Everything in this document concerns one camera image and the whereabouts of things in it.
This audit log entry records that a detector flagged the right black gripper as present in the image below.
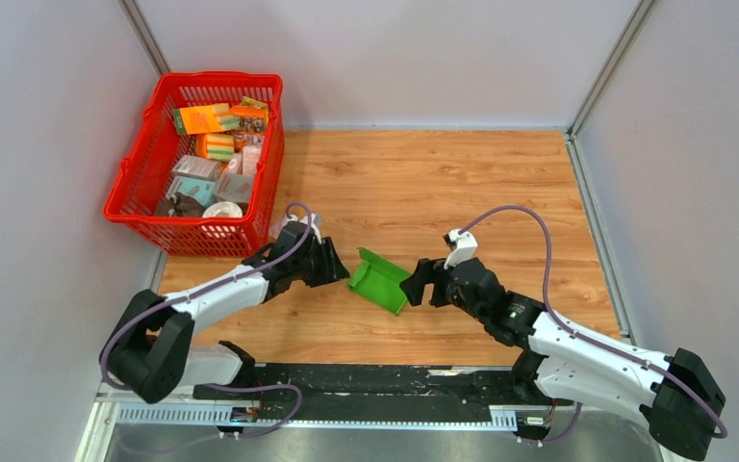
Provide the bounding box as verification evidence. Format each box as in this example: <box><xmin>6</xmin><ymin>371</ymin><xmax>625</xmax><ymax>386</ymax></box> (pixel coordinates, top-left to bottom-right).
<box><xmin>399</xmin><ymin>258</ymin><xmax>487</xmax><ymax>325</ymax></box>

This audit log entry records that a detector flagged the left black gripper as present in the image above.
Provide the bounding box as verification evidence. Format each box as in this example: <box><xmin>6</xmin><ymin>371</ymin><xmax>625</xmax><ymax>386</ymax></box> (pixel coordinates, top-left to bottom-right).
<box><xmin>291</xmin><ymin>237</ymin><xmax>351</xmax><ymax>288</ymax></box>

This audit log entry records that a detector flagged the green paper box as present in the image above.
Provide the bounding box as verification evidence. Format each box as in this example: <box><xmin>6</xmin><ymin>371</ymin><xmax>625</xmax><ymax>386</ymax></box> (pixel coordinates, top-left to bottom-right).
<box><xmin>347</xmin><ymin>247</ymin><xmax>412</xmax><ymax>316</ymax></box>

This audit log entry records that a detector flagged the clear plastic wrapper scrap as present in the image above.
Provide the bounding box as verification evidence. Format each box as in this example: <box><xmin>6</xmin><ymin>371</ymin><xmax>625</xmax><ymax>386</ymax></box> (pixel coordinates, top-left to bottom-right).
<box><xmin>268</xmin><ymin>215</ymin><xmax>289</xmax><ymax>239</ymax></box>

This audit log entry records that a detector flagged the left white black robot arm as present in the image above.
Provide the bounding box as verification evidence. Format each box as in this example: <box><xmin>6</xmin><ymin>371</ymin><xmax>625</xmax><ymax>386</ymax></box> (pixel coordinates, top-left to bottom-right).
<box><xmin>99</xmin><ymin>220</ymin><xmax>349</xmax><ymax>404</ymax></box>

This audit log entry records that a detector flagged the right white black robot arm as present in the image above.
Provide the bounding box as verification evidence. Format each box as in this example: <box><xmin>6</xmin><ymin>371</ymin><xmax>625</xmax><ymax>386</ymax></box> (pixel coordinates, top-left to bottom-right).
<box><xmin>400</xmin><ymin>258</ymin><xmax>728</xmax><ymax>461</ymax></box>

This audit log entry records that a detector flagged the white tape roll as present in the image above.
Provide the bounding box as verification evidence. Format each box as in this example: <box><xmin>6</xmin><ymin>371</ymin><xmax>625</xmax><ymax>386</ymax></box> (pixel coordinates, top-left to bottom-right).
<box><xmin>202</xmin><ymin>201</ymin><xmax>243</xmax><ymax>218</ymax></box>

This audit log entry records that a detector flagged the grey pink carton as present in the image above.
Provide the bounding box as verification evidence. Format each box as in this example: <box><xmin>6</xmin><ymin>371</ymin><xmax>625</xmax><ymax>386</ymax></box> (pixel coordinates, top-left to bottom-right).
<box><xmin>213</xmin><ymin>172</ymin><xmax>254</xmax><ymax>203</ymax></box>

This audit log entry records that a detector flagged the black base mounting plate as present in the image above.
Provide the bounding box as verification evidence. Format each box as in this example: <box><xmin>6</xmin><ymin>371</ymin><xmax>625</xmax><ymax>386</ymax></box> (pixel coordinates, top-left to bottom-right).
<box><xmin>191</xmin><ymin>363</ymin><xmax>574</xmax><ymax>424</ymax></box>

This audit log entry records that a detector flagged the teal small carton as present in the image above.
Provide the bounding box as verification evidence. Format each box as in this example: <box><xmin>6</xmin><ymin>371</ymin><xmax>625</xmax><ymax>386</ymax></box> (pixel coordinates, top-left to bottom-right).
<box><xmin>165</xmin><ymin>176</ymin><xmax>217</xmax><ymax>207</ymax></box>

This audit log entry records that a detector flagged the striped sponge stack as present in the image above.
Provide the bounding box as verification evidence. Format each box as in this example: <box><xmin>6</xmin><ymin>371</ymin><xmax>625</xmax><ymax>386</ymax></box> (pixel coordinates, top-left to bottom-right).
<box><xmin>194</xmin><ymin>133</ymin><xmax>235</xmax><ymax>163</ymax></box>

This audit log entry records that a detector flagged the grey small carton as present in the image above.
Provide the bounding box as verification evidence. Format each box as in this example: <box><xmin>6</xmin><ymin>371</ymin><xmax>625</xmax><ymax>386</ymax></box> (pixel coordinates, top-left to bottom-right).
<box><xmin>170</xmin><ymin>155</ymin><xmax>224</xmax><ymax>181</ymax></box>

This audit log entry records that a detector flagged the orange sponge pack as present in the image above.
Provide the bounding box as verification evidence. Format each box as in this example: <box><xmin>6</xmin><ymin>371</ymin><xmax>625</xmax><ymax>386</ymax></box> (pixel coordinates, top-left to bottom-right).
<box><xmin>171</xmin><ymin>103</ymin><xmax>240</xmax><ymax>135</ymax></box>

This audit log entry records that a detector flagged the red plastic basket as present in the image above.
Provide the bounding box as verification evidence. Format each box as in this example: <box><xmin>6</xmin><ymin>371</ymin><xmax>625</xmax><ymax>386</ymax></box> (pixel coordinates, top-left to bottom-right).
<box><xmin>103</xmin><ymin>70</ymin><xmax>285</xmax><ymax>257</ymax></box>

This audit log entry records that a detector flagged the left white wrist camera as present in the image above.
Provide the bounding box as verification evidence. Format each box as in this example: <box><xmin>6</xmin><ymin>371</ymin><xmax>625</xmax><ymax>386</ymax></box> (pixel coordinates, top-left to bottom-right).
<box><xmin>290</xmin><ymin>212</ymin><xmax>322</xmax><ymax>243</ymax></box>

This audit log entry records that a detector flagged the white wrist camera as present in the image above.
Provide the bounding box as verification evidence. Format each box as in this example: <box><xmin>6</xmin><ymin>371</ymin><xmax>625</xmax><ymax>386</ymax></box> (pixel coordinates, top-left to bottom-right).
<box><xmin>290</xmin><ymin>212</ymin><xmax>322</xmax><ymax>243</ymax></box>
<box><xmin>444</xmin><ymin>229</ymin><xmax>478</xmax><ymax>270</ymax></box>

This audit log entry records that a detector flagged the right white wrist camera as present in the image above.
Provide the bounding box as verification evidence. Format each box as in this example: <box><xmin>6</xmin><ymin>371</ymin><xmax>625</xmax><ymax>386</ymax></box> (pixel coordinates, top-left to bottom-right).
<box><xmin>444</xmin><ymin>229</ymin><xmax>478</xmax><ymax>270</ymax></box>

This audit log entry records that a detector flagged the aluminium frame rail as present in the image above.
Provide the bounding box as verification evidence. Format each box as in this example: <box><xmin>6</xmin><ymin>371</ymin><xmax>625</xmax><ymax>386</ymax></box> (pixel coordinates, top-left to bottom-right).
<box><xmin>76</xmin><ymin>363</ymin><xmax>671</xmax><ymax>461</ymax></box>

